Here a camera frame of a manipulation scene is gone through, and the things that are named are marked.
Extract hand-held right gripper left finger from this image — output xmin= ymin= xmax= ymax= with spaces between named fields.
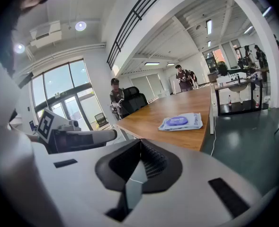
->
xmin=34 ymin=138 xmax=142 ymax=227

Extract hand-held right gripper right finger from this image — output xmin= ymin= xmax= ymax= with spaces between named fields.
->
xmin=129 ymin=138 xmax=263 ymax=227

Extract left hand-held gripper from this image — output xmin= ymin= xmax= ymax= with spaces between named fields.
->
xmin=36 ymin=107 xmax=118 ymax=154

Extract blue and white packet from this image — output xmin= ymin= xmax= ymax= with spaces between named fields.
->
xmin=158 ymin=112 xmax=204 ymax=131

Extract black office chair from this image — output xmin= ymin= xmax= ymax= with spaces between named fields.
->
xmin=122 ymin=86 xmax=149 ymax=114

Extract wooden table with white legs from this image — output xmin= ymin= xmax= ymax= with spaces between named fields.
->
xmin=114 ymin=86 xmax=215 ymax=152

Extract glass entrance doors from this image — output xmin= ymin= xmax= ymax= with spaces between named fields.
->
xmin=31 ymin=59 xmax=100 ymax=133

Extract person's white shirt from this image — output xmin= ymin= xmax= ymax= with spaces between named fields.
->
xmin=0 ymin=45 xmax=63 ymax=227

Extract round ceiling lamp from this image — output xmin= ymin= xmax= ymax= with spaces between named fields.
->
xmin=13 ymin=43 xmax=26 ymax=54
xmin=75 ymin=21 xmax=87 ymax=32

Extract black balcony railing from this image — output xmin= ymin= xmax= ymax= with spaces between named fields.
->
xmin=107 ymin=0 xmax=175 ymax=70

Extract white sink basin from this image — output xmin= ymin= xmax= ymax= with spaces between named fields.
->
xmin=227 ymin=83 xmax=249 ymax=104

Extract white ceiling air conditioner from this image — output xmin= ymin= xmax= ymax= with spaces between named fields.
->
xmin=29 ymin=20 xmax=63 ymax=49

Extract white floor cable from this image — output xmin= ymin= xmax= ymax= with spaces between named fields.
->
xmin=210 ymin=116 xmax=217 ymax=157

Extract black frame table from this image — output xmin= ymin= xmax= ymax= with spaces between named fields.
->
xmin=214 ymin=78 xmax=264 ymax=117

